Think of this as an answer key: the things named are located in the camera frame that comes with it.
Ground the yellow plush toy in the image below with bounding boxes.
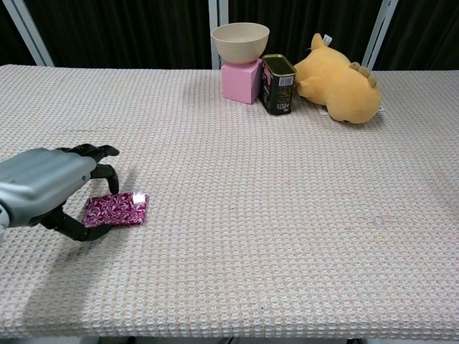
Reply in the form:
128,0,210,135
293,32,385,125

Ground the black pleated curtain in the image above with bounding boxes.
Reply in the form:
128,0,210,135
228,0,383,71
27,0,212,70
374,0,459,72
0,6,39,66

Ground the pink foam block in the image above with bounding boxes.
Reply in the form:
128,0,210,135
221,58,263,105

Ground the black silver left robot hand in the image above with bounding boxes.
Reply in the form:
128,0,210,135
0,143,121,243

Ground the beige waffle tablecloth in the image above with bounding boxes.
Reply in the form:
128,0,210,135
0,64,459,340

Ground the white frame post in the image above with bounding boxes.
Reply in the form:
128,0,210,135
361,0,399,71
209,0,230,70
0,0,55,68

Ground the beige bowl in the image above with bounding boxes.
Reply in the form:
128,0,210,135
211,22,270,65

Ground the dark green tin can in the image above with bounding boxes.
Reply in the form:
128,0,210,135
260,53,298,116

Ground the pink glitter square packet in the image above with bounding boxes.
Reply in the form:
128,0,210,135
82,192,149,228

